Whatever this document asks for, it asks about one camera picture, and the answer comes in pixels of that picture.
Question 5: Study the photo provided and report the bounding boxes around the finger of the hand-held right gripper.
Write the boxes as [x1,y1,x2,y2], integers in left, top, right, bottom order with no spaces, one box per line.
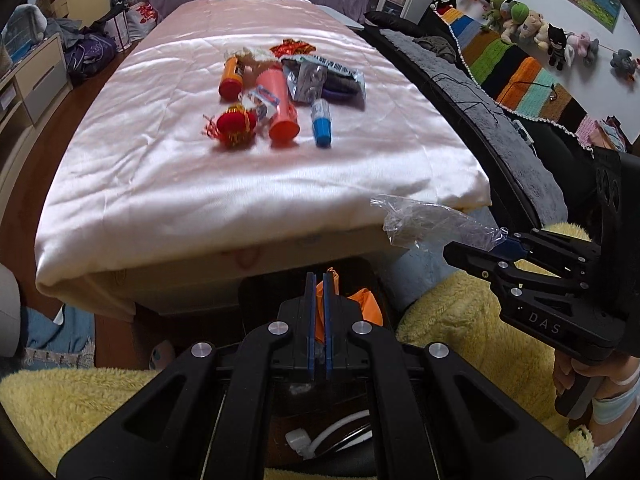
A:
[492,230,601,262]
[442,241,599,302]

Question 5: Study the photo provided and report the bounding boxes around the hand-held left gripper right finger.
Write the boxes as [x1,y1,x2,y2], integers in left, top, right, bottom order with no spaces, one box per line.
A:
[324,271,587,480]

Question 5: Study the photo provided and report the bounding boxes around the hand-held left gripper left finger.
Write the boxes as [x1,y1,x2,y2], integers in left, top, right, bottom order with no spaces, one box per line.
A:
[56,271,318,480]

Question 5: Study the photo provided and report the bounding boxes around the black trash bin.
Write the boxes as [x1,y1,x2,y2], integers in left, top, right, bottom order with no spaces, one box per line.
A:
[237,257,401,466]

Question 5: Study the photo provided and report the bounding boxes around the clear plastic bag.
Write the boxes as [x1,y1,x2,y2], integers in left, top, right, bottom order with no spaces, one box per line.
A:
[370,194,506,252]

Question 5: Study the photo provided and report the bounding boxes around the red gold wrapper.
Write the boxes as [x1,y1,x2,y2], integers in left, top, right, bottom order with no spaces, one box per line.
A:
[270,38,318,58]

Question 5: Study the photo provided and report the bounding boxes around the person's right hand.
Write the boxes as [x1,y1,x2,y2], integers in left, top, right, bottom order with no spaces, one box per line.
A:
[552,356,582,396]

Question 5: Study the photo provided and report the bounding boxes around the orange plastic bag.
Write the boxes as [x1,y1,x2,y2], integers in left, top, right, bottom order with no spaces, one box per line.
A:
[327,267,385,341]

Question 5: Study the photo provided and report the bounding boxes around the yellow fluffy rug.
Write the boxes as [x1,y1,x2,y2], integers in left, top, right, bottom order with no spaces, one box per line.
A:
[0,222,601,480]

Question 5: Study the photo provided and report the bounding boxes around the black sofa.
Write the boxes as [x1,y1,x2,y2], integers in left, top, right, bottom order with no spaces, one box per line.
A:
[360,10,640,241]

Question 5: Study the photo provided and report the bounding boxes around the white power strip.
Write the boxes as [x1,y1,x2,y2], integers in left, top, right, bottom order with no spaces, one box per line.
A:
[512,120,536,151]

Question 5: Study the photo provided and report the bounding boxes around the cream table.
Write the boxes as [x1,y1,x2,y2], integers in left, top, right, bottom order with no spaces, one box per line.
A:
[85,200,496,318]

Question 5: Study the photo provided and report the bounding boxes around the white plastic tube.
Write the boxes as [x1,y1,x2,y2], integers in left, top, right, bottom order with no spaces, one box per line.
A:
[284,410,373,461]

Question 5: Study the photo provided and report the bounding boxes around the pink satin tablecloth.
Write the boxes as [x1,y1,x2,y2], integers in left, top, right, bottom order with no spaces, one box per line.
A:
[34,0,493,306]

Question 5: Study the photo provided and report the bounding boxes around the grey fuzzy blanket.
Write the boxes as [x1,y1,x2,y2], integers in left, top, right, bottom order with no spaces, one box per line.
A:
[380,27,568,226]

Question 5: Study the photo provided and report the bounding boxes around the small blue capped bottle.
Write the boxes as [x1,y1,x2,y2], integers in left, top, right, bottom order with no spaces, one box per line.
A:
[310,98,335,148]

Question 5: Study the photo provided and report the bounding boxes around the colourful crochet blanket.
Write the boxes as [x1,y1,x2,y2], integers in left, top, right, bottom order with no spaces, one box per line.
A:
[432,5,626,153]

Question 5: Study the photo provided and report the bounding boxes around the red lantern ornament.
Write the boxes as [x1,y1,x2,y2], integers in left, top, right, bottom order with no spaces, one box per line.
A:
[201,104,260,149]

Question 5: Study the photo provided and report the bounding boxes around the dark grey crumpled cloth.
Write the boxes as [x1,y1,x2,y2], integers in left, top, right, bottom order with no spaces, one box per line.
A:
[415,35,458,63]

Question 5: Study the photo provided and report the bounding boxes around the white plastic package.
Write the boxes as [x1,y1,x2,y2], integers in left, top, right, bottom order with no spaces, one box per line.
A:
[287,55,368,111]

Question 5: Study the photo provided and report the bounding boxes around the row of plush toys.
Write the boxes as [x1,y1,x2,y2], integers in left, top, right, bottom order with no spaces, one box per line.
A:
[460,0,640,81]

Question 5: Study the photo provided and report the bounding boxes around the silver foil wrapper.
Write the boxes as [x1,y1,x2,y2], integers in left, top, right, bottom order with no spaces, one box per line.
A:
[281,57,328,106]

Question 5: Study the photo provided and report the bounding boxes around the blue denim jeans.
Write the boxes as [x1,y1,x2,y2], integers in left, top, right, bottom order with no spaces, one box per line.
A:
[22,305,96,368]

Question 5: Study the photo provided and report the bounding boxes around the orange tube bottle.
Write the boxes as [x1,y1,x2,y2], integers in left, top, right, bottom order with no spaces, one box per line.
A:
[218,55,244,101]

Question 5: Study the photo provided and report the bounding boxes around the beige crumpled paper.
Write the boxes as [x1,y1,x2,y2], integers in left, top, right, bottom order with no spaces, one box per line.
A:
[222,46,281,73]

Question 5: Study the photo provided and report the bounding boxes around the purple bag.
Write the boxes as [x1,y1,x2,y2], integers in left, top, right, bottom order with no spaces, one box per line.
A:
[67,35,118,86]

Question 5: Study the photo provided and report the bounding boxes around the white red shopping bag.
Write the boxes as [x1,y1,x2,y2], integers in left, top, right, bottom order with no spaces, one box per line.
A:
[125,2,161,41]

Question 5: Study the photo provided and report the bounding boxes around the beige grey tv cabinet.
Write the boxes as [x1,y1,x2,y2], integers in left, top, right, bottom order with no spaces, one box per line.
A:
[0,32,68,201]

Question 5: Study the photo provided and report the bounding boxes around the blue cage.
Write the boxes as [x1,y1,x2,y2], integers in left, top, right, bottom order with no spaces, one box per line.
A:
[0,10,46,66]

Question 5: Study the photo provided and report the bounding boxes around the grey towel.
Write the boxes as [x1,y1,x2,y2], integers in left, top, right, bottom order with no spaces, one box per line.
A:
[20,4,48,31]

